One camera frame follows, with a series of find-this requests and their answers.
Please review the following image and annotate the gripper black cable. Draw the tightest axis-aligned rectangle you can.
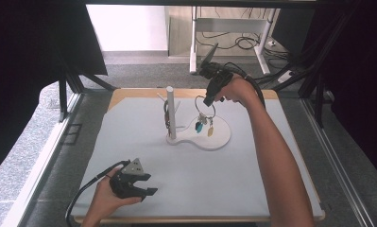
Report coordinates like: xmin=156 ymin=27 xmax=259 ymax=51
xmin=222 ymin=61 xmax=267 ymax=110
xmin=64 ymin=160 xmax=131 ymax=227

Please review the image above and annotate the black curtain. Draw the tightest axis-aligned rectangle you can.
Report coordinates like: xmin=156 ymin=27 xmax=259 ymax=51
xmin=0 ymin=0 xmax=109 ymax=183
xmin=302 ymin=0 xmax=377 ymax=185

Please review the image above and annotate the white power strip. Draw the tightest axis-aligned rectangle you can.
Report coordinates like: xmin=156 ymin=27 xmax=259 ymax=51
xmin=277 ymin=70 xmax=295 ymax=84

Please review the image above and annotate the person's right hand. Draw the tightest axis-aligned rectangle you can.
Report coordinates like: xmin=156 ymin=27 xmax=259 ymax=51
xmin=213 ymin=75 xmax=260 ymax=111

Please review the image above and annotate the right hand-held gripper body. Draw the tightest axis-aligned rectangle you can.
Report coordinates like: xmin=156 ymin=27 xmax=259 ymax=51
xmin=197 ymin=43 xmax=234 ymax=89

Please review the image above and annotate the black metal stand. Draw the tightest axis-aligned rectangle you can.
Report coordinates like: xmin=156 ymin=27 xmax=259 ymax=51
xmin=272 ymin=9 xmax=335 ymax=129
xmin=57 ymin=51 xmax=118 ymax=124

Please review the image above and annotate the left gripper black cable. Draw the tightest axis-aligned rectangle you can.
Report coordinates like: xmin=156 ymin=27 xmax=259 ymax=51
xmin=64 ymin=160 xmax=131 ymax=227

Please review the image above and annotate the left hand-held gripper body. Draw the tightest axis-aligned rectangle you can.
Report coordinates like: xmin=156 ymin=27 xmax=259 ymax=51
xmin=109 ymin=158 xmax=146 ymax=200

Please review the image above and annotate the white key stand with pegs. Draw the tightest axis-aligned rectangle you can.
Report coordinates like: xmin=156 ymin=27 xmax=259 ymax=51
xmin=156 ymin=85 xmax=232 ymax=152

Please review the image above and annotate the white desk frame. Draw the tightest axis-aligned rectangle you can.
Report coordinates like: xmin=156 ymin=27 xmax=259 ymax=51
xmin=189 ymin=6 xmax=277 ymax=76

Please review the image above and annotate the grey table mat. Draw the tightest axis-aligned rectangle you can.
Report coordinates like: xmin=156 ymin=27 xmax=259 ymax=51
xmin=71 ymin=96 xmax=324 ymax=219

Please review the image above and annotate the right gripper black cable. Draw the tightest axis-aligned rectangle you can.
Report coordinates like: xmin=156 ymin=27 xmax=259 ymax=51
xmin=222 ymin=61 xmax=267 ymax=110

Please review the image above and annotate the dark cord loop red clasp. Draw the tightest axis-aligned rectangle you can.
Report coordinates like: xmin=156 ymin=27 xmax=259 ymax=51
xmin=163 ymin=99 xmax=172 ymax=131

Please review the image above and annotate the person's left hand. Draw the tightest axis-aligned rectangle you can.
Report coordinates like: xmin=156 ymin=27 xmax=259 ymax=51
xmin=87 ymin=166 xmax=144 ymax=219

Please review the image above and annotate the aluminium rail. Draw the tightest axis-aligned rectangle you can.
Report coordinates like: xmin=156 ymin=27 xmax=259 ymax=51
xmin=0 ymin=93 xmax=84 ymax=227
xmin=300 ymin=97 xmax=377 ymax=227

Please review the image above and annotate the black floor cables bundle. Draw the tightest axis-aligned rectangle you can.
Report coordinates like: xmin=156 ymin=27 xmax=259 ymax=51
xmin=196 ymin=30 xmax=292 ymax=61

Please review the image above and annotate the metal key ring with keys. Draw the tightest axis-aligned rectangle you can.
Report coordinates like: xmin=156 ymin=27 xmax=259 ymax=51
xmin=193 ymin=95 xmax=216 ymax=138

